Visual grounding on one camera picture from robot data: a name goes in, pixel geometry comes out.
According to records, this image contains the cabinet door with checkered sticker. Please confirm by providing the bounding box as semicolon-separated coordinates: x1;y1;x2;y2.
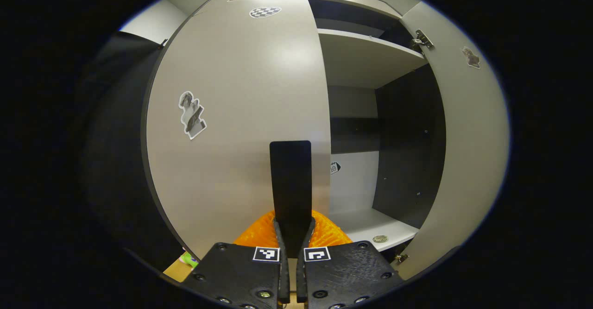
141;0;332;259

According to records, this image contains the black door handle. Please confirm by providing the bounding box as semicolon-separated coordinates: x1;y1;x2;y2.
270;140;313;259

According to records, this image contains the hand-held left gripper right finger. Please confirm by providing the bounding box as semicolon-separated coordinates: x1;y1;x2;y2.
296;209;406;309

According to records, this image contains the grey cabinet shelf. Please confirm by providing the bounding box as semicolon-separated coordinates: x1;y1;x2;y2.
317;28;428;89
314;17;386;38
330;208;420;252

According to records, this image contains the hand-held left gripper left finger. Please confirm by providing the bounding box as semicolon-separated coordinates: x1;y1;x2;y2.
178;209;291;309

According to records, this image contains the grey double-door shoe cabinet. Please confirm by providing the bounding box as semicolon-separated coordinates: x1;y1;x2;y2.
141;0;510;282

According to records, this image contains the cabinet door with box stickers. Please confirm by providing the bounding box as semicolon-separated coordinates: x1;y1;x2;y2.
398;1;510;282

